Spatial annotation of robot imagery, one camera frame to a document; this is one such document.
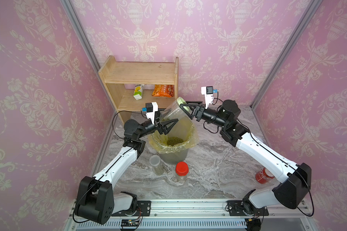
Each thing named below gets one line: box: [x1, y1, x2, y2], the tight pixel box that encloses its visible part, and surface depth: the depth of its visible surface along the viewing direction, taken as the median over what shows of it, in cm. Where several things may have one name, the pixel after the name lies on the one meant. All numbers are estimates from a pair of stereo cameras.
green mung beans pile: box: [166, 136, 184, 146], surface depth 99 cm
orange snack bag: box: [151, 84, 175, 98], surface depth 98 cm
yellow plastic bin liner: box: [147, 116, 200, 154], surface depth 70 cm
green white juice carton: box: [133, 83, 146, 101], surface depth 97 cm
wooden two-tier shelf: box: [98, 55, 179, 122], surface depth 82 cm
